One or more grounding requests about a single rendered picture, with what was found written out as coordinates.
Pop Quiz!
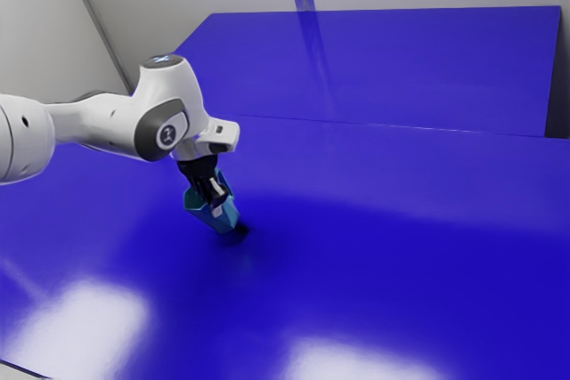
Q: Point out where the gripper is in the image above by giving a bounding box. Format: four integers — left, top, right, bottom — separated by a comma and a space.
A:
176, 156, 228, 218

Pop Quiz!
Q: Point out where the teal faceted mug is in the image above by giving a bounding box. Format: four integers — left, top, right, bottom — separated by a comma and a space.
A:
183, 168, 241, 234

